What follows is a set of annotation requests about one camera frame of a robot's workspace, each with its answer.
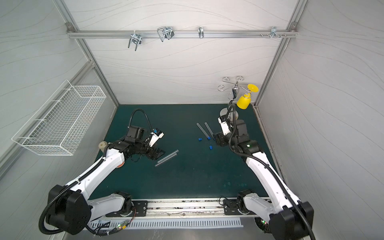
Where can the beige plastic bottle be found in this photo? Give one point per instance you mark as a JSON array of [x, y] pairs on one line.
[[102, 145]]

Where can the metal clamp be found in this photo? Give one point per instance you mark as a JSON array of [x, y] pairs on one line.
[[135, 40], [165, 33], [201, 32], [273, 34]]

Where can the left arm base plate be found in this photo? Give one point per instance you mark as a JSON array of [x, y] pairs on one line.
[[139, 208]]

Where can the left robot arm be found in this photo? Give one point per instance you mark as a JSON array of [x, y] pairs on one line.
[[114, 154]]

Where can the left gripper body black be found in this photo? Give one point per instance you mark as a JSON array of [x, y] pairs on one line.
[[152, 151]]

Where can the white slotted cable duct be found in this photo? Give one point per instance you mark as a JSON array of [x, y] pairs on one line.
[[199, 223]]

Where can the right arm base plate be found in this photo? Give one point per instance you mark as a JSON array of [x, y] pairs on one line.
[[231, 208]]

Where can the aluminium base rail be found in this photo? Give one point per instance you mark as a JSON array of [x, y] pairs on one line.
[[186, 207]]

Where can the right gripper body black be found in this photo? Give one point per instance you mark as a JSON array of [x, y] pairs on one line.
[[222, 139]]

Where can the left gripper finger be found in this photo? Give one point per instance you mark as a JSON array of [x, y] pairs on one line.
[[155, 157], [159, 152]]

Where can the white wire basket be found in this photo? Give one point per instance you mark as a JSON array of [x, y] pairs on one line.
[[59, 125]]

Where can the clear test tube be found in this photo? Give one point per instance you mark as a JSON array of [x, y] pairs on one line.
[[210, 130], [171, 155], [203, 131], [156, 165]]

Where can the aluminium crossbar rail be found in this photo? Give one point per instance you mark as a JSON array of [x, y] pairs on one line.
[[179, 34]]

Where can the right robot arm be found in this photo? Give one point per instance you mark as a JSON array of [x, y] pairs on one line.
[[286, 215]]

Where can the green table mat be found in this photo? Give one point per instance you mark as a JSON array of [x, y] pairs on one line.
[[196, 172]]

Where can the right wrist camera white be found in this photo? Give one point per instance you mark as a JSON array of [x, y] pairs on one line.
[[225, 125]]

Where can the chrome cup holder stand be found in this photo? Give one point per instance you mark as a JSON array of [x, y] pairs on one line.
[[236, 87]]

